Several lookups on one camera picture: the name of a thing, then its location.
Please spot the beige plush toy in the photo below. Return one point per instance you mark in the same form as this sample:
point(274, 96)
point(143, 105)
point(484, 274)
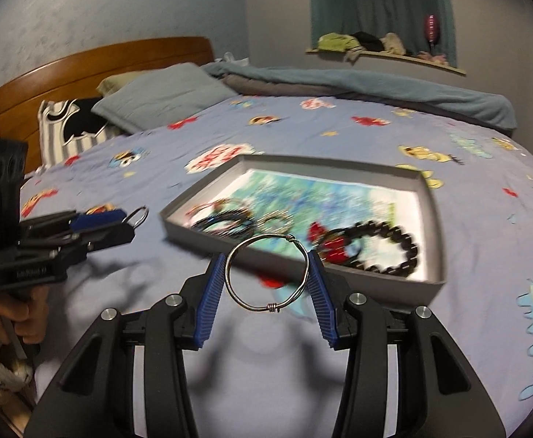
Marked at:
point(394, 43)

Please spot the green cloth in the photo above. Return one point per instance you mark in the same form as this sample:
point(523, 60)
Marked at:
point(335, 43)

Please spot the wooden headboard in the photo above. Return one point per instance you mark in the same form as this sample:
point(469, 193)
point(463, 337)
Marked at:
point(88, 77)

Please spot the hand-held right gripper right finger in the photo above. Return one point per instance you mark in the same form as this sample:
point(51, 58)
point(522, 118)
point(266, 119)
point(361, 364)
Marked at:
point(323, 296)

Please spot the olive pillow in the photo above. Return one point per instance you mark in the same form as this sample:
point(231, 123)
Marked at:
point(111, 83)

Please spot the grey pillow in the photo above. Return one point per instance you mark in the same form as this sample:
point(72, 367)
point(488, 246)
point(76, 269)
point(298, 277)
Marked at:
point(166, 96)

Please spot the pink plush toy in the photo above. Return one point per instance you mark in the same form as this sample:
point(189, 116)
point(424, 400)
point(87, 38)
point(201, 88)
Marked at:
point(430, 58)

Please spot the blue blanket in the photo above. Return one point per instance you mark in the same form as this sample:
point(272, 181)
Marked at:
point(385, 84)

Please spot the person's left hand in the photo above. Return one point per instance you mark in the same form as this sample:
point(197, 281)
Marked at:
point(33, 319)

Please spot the black cloth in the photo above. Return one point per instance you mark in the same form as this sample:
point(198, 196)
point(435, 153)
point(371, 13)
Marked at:
point(367, 41)

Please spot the grey cardboard tray box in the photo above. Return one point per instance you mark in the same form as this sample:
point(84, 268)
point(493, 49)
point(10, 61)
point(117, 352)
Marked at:
point(412, 237)

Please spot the striped pillow with black print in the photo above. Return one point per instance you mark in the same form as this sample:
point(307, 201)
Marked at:
point(72, 130)

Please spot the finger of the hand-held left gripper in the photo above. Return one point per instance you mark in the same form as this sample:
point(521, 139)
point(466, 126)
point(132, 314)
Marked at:
point(111, 236)
point(97, 220)

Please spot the dark grey blanket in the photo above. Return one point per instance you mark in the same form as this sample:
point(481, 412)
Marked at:
point(271, 89)

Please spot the cartoon printed bed sheet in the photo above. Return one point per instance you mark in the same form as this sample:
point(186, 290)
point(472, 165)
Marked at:
point(293, 137)

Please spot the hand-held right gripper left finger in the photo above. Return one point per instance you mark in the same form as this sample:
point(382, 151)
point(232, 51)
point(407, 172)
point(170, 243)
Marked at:
point(209, 301)

